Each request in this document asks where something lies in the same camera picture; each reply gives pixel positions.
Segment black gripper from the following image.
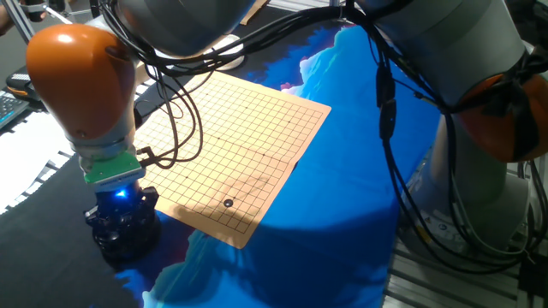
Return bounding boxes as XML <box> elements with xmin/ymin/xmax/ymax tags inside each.
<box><xmin>84</xmin><ymin>180</ymin><xmax>161</xmax><ymax>236</ymax></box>

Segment tan go board with grid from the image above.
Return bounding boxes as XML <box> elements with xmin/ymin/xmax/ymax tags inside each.
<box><xmin>132</xmin><ymin>70</ymin><xmax>333</xmax><ymax>251</ymax></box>

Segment green wrist mounting plate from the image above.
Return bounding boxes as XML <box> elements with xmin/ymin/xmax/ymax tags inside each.
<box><xmin>83</xmin><ymin>149</ymin><xmax>147</xmax><ymax>187</ymax></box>

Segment black round stone bowl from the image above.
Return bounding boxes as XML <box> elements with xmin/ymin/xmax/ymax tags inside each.
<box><xmin>92</xmin><ymin>211</ymin><xmax>164</xmax><ymax>264</ymax></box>

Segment white paper sheet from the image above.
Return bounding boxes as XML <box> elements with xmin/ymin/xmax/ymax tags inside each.
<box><xmin>0</xmin><ymin>111</ymin><xmax>76</xmax><ymax>215</ymax></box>

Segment thin aluminium strut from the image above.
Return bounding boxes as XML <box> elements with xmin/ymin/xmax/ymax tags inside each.
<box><xmin>42</xmin><ymin>3</ymin><xmax>74</xmax><ymax>26</ymax></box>

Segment blue and black landscape mat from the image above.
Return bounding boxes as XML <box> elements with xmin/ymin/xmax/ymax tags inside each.
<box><xmin>0</xmin><ymin>4</ymin><xmax>442</xmax><ymax>308</ymax></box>

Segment flat cardboard sheet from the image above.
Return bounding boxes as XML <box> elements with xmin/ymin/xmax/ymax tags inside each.
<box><xmin>239</xmin><ymin>0</ymin><xmax>270</xmax><ymax>26</ymax></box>

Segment aluminium frame strut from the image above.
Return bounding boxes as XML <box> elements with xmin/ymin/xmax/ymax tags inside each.
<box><xmin>2</xmin><ymin>0</ymin><xmax>38</xmax><ymax>44</ymax></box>

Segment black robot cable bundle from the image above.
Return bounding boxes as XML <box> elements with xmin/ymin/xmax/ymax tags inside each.
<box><xmin>96</xmin><ymin>0</ymin><xmax>548</xmax><ymax>275</ymax></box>

